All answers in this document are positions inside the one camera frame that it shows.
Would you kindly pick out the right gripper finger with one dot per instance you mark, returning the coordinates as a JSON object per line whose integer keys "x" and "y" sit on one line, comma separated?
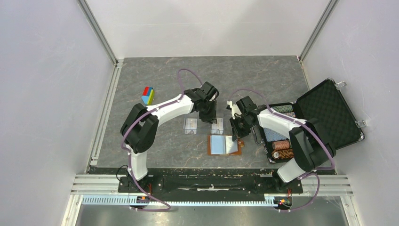
{"x": 244, "y": 132}
{"x": 235, "y": 130}

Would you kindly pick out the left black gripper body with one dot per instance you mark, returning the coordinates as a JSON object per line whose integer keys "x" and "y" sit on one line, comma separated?
{"x": 206, "y": 110}

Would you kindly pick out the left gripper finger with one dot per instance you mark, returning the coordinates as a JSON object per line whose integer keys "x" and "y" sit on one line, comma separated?
{"x": 205, "y": 118}
{"x": 213, "y": 118}

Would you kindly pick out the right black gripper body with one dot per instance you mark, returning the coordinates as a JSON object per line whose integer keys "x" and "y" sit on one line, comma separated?
{"x": 243, "y": 123}

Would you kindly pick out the clear plastic card sleeve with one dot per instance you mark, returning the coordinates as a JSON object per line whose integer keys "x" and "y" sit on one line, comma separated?
{"x": 194, "y": 126}

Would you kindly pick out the brown leather card holder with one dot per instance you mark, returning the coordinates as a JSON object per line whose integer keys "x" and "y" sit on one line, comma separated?
{"x": 222, "y": 145}

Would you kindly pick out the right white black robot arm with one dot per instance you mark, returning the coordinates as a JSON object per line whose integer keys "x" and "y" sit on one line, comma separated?
{"x": 310, "y": 143}

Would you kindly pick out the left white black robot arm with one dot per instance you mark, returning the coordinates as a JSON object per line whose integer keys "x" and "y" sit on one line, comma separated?
{"x": 140, "y": 127}

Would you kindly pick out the blue patterned card deck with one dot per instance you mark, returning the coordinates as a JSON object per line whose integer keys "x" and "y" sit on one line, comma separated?
{"x": 272, "y": 136}

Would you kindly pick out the orange brown poker chip roll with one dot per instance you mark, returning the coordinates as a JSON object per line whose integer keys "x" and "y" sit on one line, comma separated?
{"x": 281, "y": 145}

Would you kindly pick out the green poker chip roll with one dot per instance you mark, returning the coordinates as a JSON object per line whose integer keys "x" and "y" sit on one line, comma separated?
{"x": 283, "y": 108}

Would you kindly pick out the multicoloured block toy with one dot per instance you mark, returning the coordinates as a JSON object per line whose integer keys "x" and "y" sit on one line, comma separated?
{"x": 148, "y": 95}

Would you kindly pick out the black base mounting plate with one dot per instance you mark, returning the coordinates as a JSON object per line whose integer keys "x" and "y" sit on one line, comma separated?
{"x": 213, "y": 184}

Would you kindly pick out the black poker chip case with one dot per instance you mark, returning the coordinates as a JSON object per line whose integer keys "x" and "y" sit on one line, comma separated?
{"x": 325, "y": 103}

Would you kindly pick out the white slotted cable duct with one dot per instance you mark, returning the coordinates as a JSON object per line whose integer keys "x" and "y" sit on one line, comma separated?
{"x": 134, "y": 200}

